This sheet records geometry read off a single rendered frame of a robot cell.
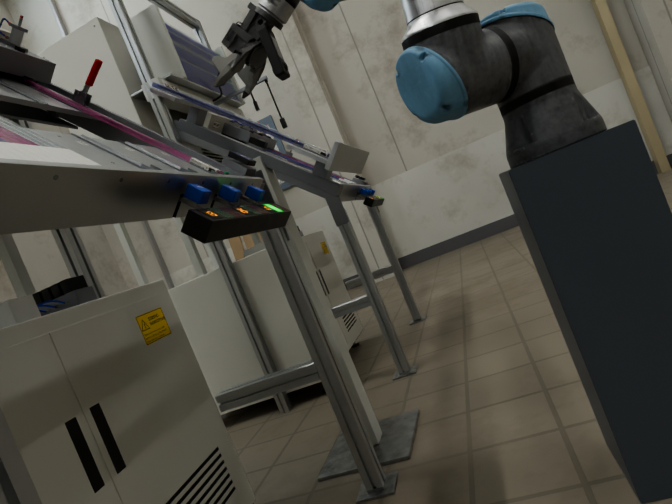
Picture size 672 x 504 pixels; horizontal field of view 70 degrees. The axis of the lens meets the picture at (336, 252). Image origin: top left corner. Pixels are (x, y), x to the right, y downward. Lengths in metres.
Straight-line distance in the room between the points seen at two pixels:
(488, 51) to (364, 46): 4.40
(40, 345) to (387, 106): 4.41
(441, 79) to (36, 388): 0.75
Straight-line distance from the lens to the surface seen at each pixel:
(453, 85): 0.73
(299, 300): 1.06
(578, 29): 5.17
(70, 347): 0.94
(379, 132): 4.97
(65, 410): 0.90
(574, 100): 0.84
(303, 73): 4.95
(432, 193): 4.88
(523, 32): 0.84
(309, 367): 1.09
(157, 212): 0.74
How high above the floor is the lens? 0.56
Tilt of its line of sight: 2 degrees down
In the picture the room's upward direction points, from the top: 22 degrees counter-clockwise
